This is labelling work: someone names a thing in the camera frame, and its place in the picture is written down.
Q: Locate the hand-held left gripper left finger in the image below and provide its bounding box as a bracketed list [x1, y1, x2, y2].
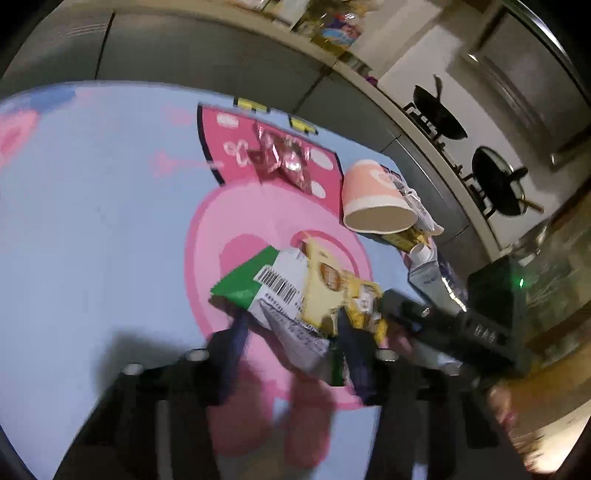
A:
[53, 316, 250, 480]

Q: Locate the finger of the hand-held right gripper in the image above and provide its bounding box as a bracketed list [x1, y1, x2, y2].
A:
[382, 288, 463, 360]

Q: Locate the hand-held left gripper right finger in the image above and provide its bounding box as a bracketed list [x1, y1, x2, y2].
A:
[344, 323, 532, 480]

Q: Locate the yellow snack box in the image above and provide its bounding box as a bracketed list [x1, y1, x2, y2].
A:
[299, 237, 389, 347]

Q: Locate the green white snack packet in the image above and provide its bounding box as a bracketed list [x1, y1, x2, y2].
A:
[210, 246, 347, 386]

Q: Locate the grey white crumpled wrapper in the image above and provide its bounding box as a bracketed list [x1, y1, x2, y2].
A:
[406, 242, 465, 308]

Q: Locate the small yellow wrapper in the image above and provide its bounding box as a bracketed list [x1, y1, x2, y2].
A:
[382, 228, 435, 254]

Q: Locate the etched glass door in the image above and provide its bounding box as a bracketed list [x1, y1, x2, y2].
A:
[503, 217, 591, 324]

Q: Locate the clear white plastic wrapper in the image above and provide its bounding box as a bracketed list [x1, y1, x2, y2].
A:
[397, 178, 445, 236]

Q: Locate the pink paper cup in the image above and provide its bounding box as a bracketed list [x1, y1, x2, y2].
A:
[342, 159, 419, 234]

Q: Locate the black wok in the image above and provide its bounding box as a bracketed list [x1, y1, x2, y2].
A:
[471, 145, 544, 217]

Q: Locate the black gas stove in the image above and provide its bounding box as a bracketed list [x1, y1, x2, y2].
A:
[402, 102, 546, 220]

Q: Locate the blue pig printed tablecloth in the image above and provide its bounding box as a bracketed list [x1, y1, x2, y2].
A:
[0, 80, 467, 480]

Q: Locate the black frying pan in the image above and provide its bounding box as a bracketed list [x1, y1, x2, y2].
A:
[412, 74, 468, 140]

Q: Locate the red foil wrapper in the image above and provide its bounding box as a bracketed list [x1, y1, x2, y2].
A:
[247, 122, 312, 193]

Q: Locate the steel range hood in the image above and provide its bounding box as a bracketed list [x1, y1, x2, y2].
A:
[459, 0, 591, 168]

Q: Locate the small purple item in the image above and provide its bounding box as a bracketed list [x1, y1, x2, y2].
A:
[351, 55, 380, 89]

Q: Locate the white kitchen counter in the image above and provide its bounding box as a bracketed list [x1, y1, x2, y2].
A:
[203, 0, 513, 259]

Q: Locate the steel kitchen cabinet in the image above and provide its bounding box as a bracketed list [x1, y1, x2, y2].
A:
[0, 7, 502, 259]

